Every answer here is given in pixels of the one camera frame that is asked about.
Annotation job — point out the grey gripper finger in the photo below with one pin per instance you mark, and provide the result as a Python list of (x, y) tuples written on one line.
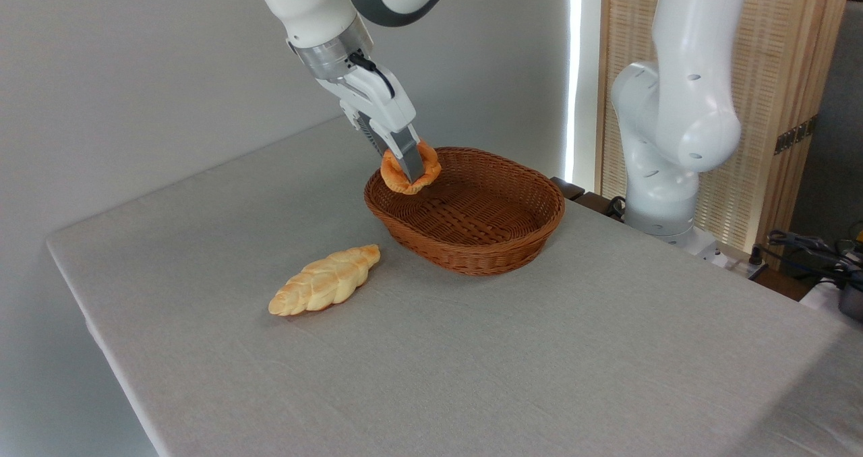
[(408, 155), (364, 133)]

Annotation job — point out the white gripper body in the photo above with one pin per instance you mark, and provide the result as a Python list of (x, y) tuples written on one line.
[(377, 106)]

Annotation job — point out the round orange bread roll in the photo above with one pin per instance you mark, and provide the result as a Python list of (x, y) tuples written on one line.
[(394, 177)]

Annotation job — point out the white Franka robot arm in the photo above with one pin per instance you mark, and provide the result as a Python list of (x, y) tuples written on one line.
[(681, 106)]

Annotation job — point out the brown wicker basket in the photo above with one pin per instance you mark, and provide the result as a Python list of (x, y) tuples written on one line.
[(472, 228)]

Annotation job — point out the braided pale bread loaf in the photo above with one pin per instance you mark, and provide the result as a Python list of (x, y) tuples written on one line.
[(327, 280)]

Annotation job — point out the dark wooden ledge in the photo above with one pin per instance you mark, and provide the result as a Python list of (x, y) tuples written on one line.
[(586, 197)]

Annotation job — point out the grey tablecloth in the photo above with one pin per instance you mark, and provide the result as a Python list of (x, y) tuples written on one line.
[(472, 362)]

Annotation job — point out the black screen hinge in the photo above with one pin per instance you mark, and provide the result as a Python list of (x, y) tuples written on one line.
[(795, 135)]

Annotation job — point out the wooden slatted screen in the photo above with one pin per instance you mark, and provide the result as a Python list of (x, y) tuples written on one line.
[(789, 52)]

